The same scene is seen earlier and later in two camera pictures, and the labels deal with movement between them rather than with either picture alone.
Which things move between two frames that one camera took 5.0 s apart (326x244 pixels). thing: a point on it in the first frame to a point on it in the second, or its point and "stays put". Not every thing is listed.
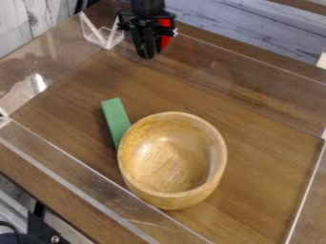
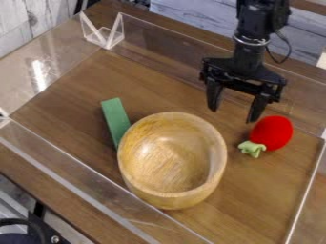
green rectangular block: [117, 118] stays put
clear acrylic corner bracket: [105, 36] stays put
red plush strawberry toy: [165, 23] to [270, 134]
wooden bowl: [171, 154] stays put
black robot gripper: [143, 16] to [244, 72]
